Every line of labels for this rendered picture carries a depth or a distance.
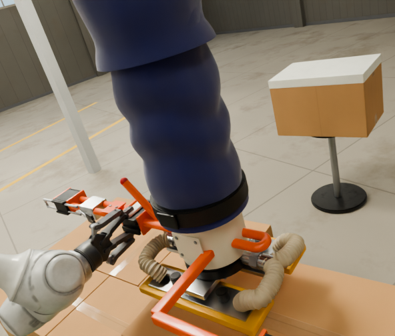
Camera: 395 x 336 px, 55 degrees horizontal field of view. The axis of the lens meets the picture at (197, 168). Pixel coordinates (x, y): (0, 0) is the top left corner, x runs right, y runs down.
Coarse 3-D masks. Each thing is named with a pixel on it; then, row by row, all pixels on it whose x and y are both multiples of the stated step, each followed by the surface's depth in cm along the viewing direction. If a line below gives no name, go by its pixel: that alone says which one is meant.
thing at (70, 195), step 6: (66, 192) 130; (72, 192) 129; (78, 192) 128; (84, 192) 129; (54, 198) 128; (60, 198) 127; (66, 198) 126; (72, 198) 125; (78, 198) 127; (72, 210) 125
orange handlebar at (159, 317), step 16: (96, 208) 117; (112, 208) 113; (144, 224) 102; (240, 240) 84; (208, 256) 83; (192, 272) 79; (176, 288) 76; (160, 304) 73; (160, 320) 70; (176, 320) 69
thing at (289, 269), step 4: (252, 240) 102; (256, 240) 97; (272, 240) 99; (268, 248) 97; (304, 248) 95; (264, 252) 96; (268, 252) 96; (300, 256) 94; (296, 260) 92; (292, 264) 91; (296, 264) 92; (284, 268) 90; (288, 268) 90; (292, 268) 90; (284, 272) 91; (288, 272) 90
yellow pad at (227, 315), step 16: (176, 272) 94; (144, 288) 97; (160, 288) 94; (224, 288) 85; (240, 288) 88; (176, 304) 90; (192, 304) 88; (208, 304) 86; (224, 304) 84; (272, 304) 83; (224, 320) 81; (240, 320) 80; (256, 320) 79
